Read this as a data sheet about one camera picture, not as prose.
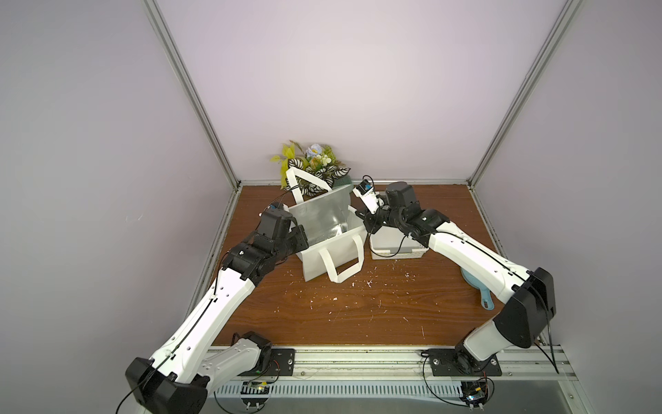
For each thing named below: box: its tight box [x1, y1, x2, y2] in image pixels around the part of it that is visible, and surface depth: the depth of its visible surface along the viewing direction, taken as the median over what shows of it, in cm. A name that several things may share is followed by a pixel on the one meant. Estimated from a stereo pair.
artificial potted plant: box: [269, 140, 353, 198], surface depth 95 cm
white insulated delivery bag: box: [286, 166, 368, 284], surface depth 78 cm
